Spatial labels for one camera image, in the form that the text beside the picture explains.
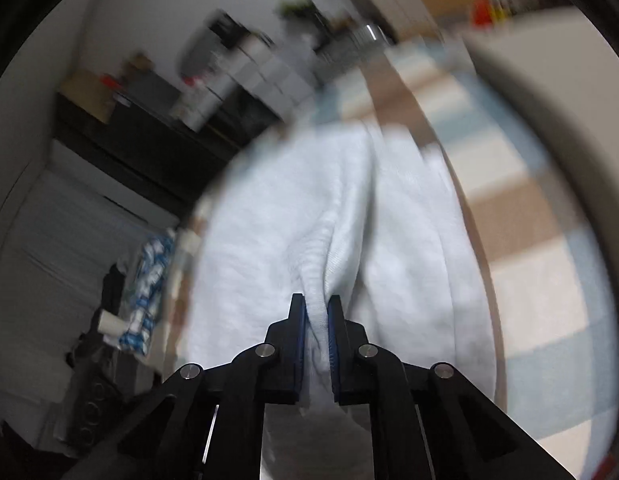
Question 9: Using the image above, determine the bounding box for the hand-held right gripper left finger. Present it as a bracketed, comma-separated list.
[62, 294, 307, 480]

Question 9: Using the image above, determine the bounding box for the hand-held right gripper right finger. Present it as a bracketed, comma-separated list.
[327, 296, 575, 480]

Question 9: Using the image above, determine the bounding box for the light grey hoodie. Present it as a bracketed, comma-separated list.
[186, 122, 500, 466]

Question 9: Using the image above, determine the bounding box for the blue plaid shirt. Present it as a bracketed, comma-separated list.
[116, 230, 177, 356]

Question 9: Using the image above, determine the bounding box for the white curtain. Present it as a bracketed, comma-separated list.
[0, 170, 180, 411]

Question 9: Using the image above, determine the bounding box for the checked bed sheet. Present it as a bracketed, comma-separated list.
[309, 40, 619, 480]

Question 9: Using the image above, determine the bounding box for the black refrigerator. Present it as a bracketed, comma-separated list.
[56, 70, 285, 211]

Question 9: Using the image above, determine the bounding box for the white dressing table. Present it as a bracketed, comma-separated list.
[172, 35, 320, 131]

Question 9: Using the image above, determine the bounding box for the bouquet in black wrap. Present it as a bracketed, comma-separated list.
[276, 0, 330, 46]

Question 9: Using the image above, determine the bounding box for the red plastic bag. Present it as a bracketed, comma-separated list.
[472, 0, 495, 26]

